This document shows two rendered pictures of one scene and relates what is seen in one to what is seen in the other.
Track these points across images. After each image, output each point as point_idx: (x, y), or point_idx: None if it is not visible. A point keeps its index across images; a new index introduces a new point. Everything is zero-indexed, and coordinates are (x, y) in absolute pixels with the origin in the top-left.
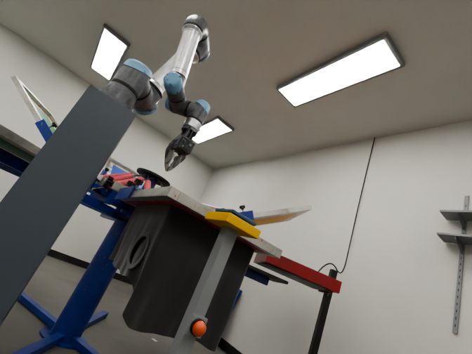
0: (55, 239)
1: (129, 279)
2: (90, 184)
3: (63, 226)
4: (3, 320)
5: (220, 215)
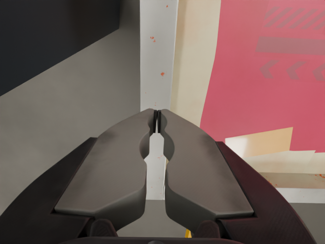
0: (69, 10)
1: None
2: (24, 82)
3: (64, 59)
4: (98, 18)
5: (186, 236)
